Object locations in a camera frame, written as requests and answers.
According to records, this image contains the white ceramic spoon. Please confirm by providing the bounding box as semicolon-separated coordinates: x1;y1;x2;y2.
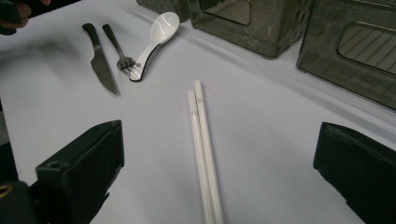
129;11;181;83

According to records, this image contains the black-handled steel fork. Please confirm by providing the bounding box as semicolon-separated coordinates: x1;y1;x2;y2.
102;23;138;75

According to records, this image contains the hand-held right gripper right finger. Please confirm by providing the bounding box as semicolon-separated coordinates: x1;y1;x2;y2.
312;121;396;224

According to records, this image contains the smoked clear plastic bin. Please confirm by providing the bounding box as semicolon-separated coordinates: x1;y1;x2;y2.
187;0;316;60
135;0;191;23
296;0;396;112

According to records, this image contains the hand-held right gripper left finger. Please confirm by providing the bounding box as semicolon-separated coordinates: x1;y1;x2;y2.
35;119;125;224

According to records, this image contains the black-handled steel knife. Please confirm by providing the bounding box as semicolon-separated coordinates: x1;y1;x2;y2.
81;22;121;97

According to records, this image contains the white chopstick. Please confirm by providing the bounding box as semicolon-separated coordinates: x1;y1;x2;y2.
187;90;218;224
193;79;226;224

